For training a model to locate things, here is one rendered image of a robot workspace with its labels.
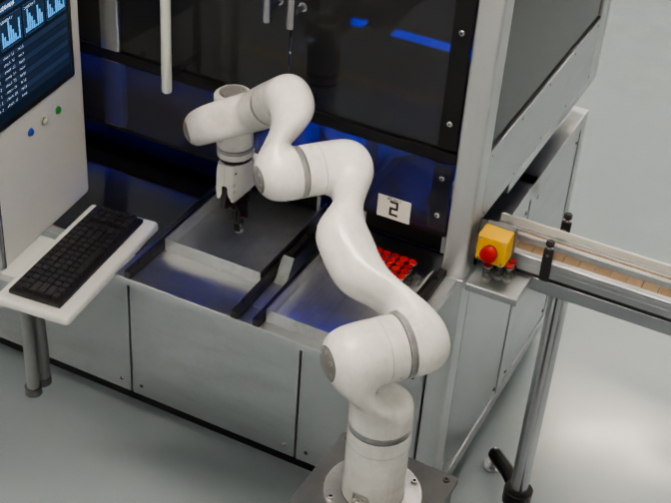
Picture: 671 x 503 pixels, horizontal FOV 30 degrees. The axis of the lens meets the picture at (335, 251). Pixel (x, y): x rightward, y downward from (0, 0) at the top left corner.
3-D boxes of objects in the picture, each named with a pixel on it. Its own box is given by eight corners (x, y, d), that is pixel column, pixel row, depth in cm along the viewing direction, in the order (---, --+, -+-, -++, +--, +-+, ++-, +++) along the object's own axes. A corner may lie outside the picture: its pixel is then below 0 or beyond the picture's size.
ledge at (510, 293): (485, 259, 308) (486, 253, 307) (535, 276, 303) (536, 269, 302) (464, 288, 297) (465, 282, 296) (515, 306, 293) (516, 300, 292)
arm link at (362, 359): (423, 436, 229) (438, 335, 215) (332, 462, 222) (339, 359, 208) (394, 394, 237) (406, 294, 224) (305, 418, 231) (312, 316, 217)
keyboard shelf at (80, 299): (65, 203, 331) (65, 195, 330) (160, 230, 324) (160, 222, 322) (-36, 295, 296) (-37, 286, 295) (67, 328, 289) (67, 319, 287)
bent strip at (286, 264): (282, 273, 294) (283, 253, 291) (293, 277, 293) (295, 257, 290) (253, 305, 284) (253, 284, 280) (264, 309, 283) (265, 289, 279)
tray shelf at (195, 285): (221, 186, 327) (221, 180, 326) (468, 269, 304) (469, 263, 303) (114, 279, 291) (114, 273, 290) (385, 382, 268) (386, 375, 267)
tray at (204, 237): (237, 186, 324) (237, 174, 322) (327, 216, 316) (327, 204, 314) (165, 250, 299) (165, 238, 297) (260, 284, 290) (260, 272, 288)
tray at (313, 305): (335, 247, 305) (335, 236, 303) (432, 281, 296) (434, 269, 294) (266, 321, 279) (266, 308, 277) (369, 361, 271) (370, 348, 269)
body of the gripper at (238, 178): (234, 137, 286) (236, 178, 293) (209, 157, 279) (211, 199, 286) (262, 146, 283) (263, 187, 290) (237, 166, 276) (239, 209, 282)
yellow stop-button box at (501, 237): (484, 244, 296) (489, 219, 292) (513, 252, 294) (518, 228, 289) (473, 259, 290) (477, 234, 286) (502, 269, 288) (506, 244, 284)
